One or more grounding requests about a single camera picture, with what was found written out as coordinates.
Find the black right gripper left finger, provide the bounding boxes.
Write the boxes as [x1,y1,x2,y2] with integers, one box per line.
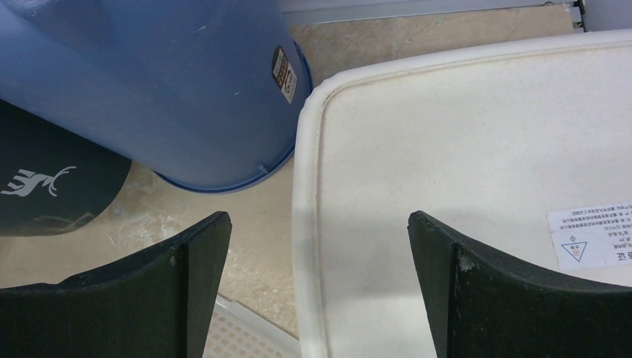
[1,212,232,357]

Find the white perforated strainer basket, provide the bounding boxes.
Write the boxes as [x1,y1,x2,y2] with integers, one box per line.
[203,296,301,358]

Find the dark navy cylindrical bin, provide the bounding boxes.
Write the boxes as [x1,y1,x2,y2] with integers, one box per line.
[1,101,132,237]

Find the cream plastic laundry basket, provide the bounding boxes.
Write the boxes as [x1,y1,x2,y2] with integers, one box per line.
[291,30,631,357]

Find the light blue plastic bucket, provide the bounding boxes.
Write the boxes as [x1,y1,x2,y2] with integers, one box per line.
[1,1,313,193]

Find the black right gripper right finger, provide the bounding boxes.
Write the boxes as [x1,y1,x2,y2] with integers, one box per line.
[408,211,631,357]

